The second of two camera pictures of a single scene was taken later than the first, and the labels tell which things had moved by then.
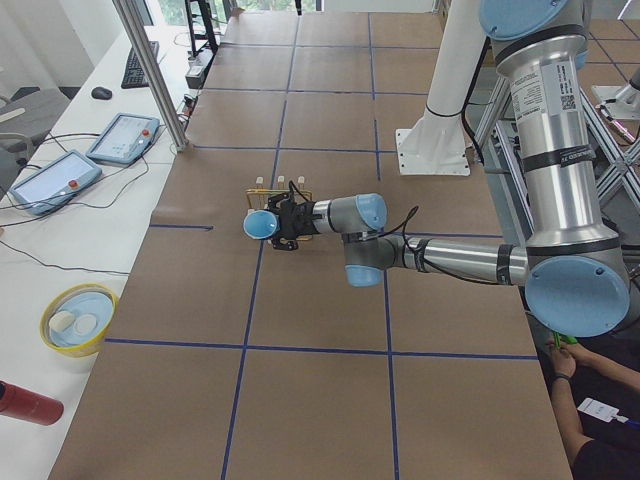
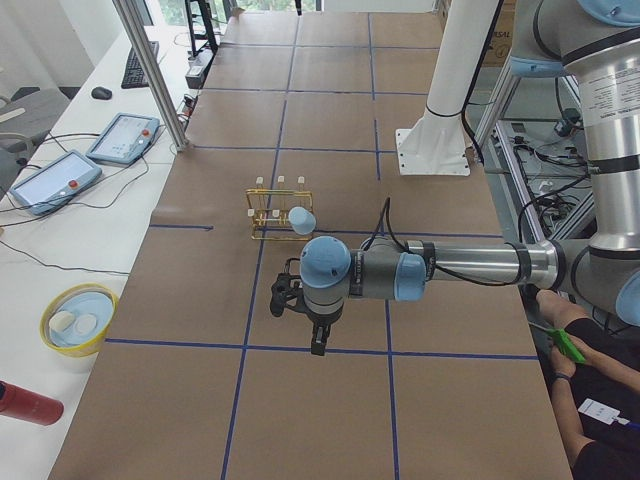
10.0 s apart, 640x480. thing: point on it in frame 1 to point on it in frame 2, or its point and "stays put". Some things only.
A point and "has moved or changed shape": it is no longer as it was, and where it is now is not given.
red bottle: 20,403 stays put
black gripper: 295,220 to 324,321
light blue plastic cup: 261,224 has moved or changed shape
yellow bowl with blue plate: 77,318 stays put
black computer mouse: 101,93 stays put
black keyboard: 134,76 stays put
